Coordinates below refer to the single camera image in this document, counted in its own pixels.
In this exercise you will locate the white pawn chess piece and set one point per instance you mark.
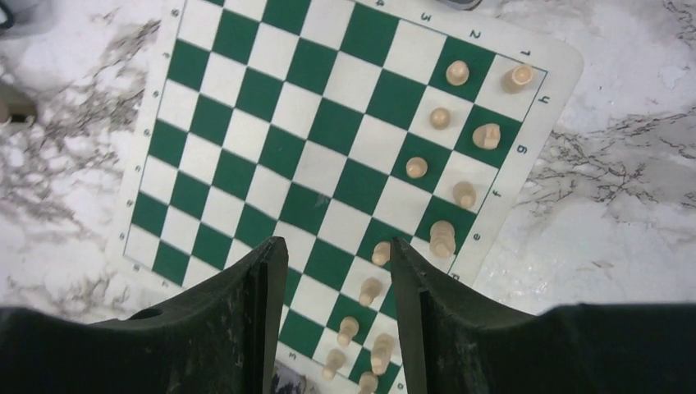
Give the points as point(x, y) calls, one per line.
point(368, 383)

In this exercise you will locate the gold tin dark pieces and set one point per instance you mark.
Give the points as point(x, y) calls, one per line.
point(462, 5)

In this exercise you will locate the white king piece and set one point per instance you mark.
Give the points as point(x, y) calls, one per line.
point(442, 239)

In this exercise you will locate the white chess piece on board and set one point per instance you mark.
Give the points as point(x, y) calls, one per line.
point(381, 353)

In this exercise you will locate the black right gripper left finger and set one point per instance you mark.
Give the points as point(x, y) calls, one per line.
point(219, 336)

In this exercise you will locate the white pawn far row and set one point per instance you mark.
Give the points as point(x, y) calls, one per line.
point(440, 118)

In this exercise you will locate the white bishop piece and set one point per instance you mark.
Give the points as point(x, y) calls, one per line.
point(464, 194)

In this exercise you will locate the white knight on g1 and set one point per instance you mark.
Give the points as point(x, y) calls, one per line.
point(487, 136)

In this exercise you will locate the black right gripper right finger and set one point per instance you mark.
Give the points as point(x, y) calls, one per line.
point(456, 340)

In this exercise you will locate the gold tin white pieces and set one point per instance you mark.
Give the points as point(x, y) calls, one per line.
point(287, 381)

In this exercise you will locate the white rook corner h1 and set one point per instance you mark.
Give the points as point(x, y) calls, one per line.
point(517, 78)

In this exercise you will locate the green white chess board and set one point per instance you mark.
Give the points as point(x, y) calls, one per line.
point(296, 119)

